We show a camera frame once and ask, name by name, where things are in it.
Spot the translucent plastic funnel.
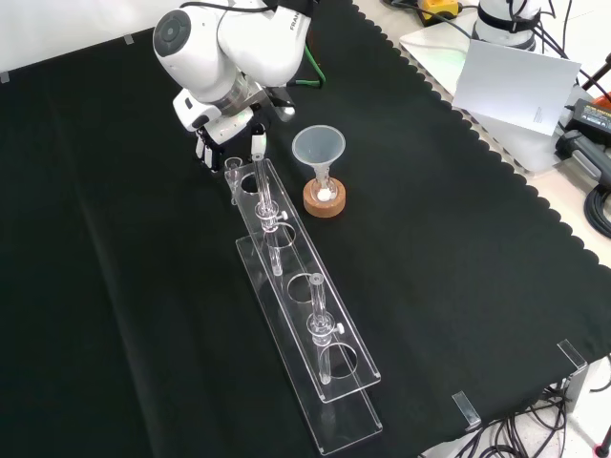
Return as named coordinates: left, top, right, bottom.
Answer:
left=291, top=124, right=347, bottom=186

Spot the black handle tool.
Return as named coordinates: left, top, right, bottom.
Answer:
left=556, top=129, right=611, bottom=183

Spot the black power adapter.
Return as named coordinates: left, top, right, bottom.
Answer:
left=569, top=97, right=611, bottom=140

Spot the clear glass weighing funnel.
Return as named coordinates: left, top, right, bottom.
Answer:
left=223, top=156, right=245, bottom=207

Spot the black cable bundle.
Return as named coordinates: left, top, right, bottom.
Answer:
left=443, top=376, right=611, bottom=458

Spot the pale board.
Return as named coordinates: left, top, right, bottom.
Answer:
left=398, top=21, right=567, bottom=174

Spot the yellow stop button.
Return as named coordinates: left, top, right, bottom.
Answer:
left=418, top=0, right=463, bottom=26

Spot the round-bottom glass flask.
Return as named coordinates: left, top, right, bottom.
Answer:
left=308, top=167, right=340, bottom=204

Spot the black cloth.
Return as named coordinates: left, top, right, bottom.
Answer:
left=0, top=0, right=611, bottom=458

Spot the green cable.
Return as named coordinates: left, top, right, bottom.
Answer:
left=285, top=40, right=328, bottom=90

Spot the white paper sheet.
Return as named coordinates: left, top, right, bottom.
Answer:
left=451, top=38, right=582, bottom=139

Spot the coiled black cable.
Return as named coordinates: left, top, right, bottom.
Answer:
left=584, top=183, right=611, bottom=240

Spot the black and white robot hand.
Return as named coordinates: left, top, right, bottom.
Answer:
left=172, top=90, right=268, bottom=174

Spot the clear acrylic funnel stand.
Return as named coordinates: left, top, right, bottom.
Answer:
left=223, top=152, right=384, bottom=455

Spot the cork ring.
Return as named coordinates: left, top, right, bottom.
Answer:
left=302, top=178, right=347, bottom=219

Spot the clear cloth clamp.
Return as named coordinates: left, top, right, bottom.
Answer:
left=451, top=390, right=483, bottom=428
left=557, top=339, right=588, bottom=371

